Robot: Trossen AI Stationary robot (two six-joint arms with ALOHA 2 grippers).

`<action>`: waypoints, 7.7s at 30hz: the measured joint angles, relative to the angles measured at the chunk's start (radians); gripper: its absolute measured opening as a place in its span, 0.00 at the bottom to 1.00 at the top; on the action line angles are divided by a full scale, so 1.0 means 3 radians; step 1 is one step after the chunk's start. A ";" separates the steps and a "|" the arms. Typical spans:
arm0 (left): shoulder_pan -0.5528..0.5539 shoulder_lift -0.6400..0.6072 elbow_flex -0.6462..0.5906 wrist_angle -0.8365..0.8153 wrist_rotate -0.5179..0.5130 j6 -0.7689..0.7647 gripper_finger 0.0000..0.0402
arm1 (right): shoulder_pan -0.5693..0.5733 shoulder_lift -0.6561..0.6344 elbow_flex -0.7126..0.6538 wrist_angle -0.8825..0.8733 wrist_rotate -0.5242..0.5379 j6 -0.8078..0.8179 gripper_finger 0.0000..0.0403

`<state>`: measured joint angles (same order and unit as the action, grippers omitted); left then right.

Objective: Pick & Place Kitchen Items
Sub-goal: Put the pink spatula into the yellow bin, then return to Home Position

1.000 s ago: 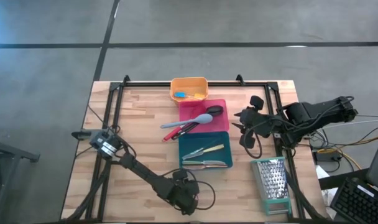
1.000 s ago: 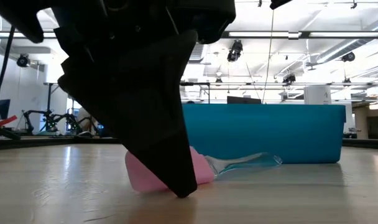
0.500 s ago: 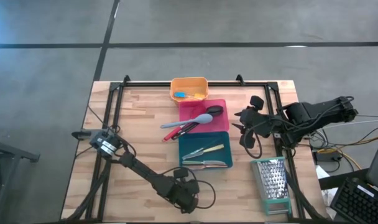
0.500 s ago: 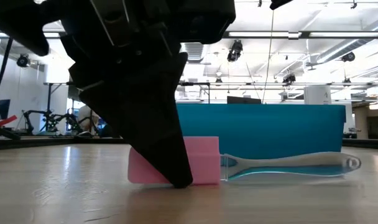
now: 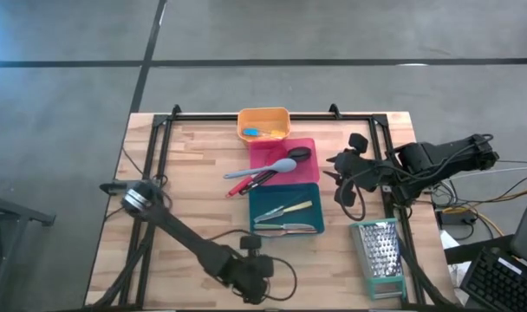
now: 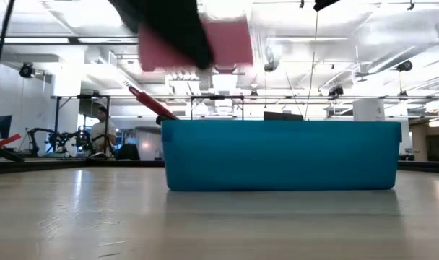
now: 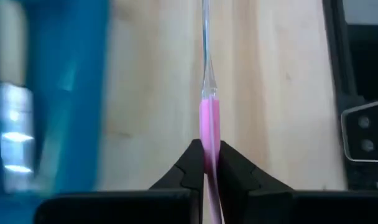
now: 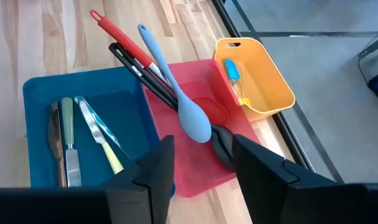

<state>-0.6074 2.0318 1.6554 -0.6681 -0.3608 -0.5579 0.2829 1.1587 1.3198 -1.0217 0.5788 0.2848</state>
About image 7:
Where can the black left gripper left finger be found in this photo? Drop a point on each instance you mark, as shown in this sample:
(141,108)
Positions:
(130,208)

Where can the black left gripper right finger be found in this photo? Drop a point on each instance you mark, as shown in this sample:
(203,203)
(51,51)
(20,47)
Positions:
(285,208)

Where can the teal plastic bin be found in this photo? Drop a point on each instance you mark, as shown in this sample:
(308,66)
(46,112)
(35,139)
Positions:
(67,93)

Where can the black two-lens camera box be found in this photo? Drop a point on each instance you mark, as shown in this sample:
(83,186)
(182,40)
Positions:
(366,133)

